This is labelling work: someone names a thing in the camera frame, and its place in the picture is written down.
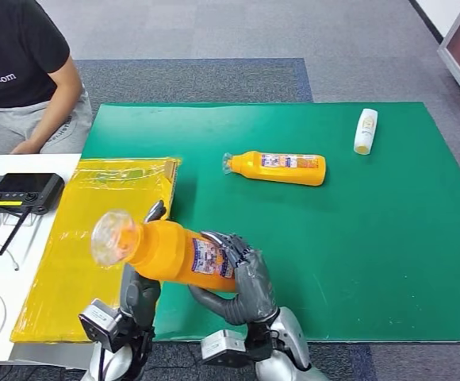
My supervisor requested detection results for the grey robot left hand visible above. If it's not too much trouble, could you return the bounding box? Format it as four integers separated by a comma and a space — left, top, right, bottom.
119, 199, 167, 333

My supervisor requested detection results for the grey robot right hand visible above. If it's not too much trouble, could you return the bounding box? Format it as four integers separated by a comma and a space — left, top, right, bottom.
188, 230, 279, 328

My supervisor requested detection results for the orange Tide detergent bottle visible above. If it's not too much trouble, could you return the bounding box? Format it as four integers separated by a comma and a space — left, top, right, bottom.
91, 209, 240, 294

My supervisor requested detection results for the small white bottle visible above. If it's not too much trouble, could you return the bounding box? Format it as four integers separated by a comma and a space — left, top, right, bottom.
354, 108, 378, 156

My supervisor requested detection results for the yellow taped cardboard sheet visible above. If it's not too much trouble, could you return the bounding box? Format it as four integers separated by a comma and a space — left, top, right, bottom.
10, 156, 182, 344

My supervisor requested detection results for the green table mat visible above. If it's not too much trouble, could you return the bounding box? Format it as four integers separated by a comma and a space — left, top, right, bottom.
81, 102, 460, 344

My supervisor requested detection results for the black remote controller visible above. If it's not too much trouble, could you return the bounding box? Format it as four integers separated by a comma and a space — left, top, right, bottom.
0, 172, 66, 257

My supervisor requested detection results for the person's hand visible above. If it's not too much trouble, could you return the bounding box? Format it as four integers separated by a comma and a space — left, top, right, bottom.
10, 140, 40, 156

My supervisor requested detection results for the person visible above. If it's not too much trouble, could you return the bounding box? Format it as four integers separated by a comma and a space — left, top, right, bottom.
0, 0, 94, 156

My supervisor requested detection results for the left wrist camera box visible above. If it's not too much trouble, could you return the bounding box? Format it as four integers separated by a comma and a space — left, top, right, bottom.
78, 298, 130, 354

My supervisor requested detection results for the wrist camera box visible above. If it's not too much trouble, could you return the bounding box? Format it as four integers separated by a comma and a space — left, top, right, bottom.
201, 329, 252, 370
78, 298, 130, 354

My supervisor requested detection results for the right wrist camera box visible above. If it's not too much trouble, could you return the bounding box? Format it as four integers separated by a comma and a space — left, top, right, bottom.
201, 329, 252, 370

